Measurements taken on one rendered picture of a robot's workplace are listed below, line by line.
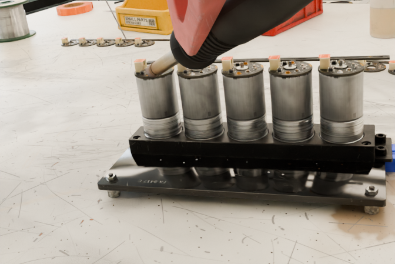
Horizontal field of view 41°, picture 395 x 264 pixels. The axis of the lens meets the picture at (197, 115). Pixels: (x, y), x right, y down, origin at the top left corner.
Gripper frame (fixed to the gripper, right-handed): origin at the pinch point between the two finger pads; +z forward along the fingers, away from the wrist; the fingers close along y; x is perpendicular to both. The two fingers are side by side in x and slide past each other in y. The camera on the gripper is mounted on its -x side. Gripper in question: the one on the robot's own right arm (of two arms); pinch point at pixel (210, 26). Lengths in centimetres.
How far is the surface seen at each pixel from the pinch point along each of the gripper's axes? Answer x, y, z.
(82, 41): -35.6, -6.2, 30.6
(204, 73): -3.5, -2.7, 6.7
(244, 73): -1.9, -4.3, 5.8
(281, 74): -0.4, -5.6, 5.0
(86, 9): -55, -14, 41
